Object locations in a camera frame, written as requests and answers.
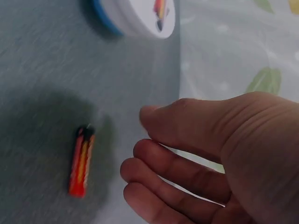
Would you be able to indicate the person's right hand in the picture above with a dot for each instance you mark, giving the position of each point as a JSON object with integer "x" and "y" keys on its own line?
{"x": 252, "y": 149}

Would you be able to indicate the red orange black battery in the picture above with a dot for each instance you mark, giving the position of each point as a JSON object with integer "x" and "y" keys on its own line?
{"x": 161, "y": 11}
{"x": 81, "y": 163}

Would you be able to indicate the white round dish blue rim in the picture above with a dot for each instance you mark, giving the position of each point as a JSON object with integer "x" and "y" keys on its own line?
{"x": 140, "y": 16}

